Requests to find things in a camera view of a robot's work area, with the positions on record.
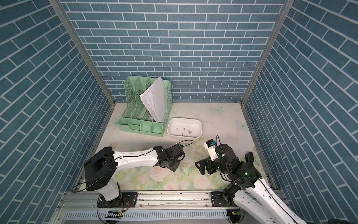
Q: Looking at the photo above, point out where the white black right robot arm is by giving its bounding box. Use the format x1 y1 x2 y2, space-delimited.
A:
195 140 306 224

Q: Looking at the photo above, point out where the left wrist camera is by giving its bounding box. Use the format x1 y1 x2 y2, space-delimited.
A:
165 143 185 161

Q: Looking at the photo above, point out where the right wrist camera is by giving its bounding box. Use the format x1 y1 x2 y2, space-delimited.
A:
204 139 218 161

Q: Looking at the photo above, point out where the green plastic file organizer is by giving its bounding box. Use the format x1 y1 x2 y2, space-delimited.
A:
117 76 172 137

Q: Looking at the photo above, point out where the white plastic storage box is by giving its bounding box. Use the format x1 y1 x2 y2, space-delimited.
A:
167 118 203 139

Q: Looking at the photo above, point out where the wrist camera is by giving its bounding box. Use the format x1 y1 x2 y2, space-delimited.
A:
204 139 218 161
165 143 185 161

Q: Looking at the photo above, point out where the floral table mat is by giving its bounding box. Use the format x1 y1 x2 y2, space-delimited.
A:
79 102 268 191

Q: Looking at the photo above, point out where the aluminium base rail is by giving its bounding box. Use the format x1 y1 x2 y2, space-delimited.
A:
50 190 297 224

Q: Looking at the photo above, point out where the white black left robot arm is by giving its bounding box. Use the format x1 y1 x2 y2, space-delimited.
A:
84 143 185 202

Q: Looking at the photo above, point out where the white paper stack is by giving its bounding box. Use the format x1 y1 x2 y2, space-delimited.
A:
140 77 167 123

